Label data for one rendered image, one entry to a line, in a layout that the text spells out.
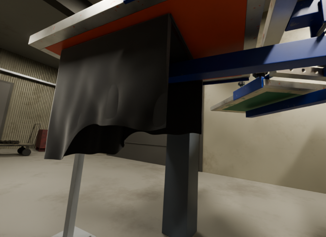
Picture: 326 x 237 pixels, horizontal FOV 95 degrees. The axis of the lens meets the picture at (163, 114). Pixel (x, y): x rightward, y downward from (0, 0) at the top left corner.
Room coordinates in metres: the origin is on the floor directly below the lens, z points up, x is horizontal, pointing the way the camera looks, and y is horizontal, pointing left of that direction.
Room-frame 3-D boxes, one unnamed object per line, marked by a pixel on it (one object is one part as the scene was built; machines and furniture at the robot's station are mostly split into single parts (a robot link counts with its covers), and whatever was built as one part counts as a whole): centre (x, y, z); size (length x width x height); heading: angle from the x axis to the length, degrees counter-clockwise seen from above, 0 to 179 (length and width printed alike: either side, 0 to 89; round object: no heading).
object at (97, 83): (0.46, 0.20, 0.74); 0.46 x 0.04 x 0.42; 64
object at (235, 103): (1.06, -0.83, 1.05); 1.08 x 0.61 x 0.23; 4
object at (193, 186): (1.14, -0.16, 0.60); 0.18 x 0.18 x 1.20; 56
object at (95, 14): (0.62, 0.06, 0.97); 0.79 x 0.58 x 0.04; 64
